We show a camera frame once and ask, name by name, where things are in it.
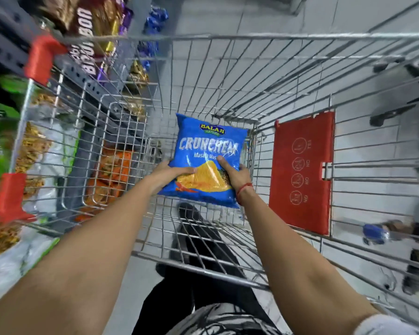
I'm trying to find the person's right hand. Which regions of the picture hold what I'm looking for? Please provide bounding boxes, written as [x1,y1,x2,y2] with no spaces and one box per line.
[216,155,253,199]

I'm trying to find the person's left hand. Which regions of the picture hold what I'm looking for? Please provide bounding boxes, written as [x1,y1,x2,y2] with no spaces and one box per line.
[144,159,197,197]

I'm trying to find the blue Crunchem chips bag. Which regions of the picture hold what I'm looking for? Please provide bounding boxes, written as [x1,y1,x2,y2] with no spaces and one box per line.
[157,113,249,209]

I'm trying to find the silver wire shopping cart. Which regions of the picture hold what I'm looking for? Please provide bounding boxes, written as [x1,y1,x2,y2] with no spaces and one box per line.
[0,31,419,328]

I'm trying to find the grey metal shelf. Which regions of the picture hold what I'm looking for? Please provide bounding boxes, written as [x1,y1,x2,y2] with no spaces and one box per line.
[0,0,182,234]

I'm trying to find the person's right forearm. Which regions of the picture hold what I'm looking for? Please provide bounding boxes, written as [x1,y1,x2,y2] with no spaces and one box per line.
[237,186,381,335]

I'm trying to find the person's left forearm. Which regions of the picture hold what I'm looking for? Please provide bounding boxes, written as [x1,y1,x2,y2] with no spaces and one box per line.
[0,181,161,335]

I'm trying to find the red plastic cart seat panel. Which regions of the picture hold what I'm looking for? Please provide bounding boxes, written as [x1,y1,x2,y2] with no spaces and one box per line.
[269,111,336,236]

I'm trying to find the person's black trousers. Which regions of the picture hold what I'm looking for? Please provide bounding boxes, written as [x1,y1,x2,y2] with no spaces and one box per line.
[131,202,277,335]

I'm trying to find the person's white printed shirt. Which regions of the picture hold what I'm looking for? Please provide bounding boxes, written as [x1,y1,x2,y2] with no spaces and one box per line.
[167,301,419,335]

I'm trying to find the red thread wristband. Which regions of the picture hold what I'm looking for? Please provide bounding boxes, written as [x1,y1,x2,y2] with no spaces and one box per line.
[236,182,255,206]

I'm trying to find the row of orange snack packets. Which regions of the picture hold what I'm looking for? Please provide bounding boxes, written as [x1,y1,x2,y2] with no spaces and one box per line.
[73,146,133,224]

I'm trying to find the pile of gold wrapped sweets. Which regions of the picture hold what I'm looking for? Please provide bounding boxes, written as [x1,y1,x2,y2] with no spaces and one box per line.
[125,59,151,119]

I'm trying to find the pile of blue wrapped candies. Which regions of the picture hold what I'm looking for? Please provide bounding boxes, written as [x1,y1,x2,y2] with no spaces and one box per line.
[138,5,170,72]

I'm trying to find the row of green white snack packets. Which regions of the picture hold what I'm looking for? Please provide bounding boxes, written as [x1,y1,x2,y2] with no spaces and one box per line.
[0,74,84,304]

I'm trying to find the stack of maroon biscuit packs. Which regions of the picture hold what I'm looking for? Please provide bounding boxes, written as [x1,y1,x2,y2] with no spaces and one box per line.
[38,0,133,84]

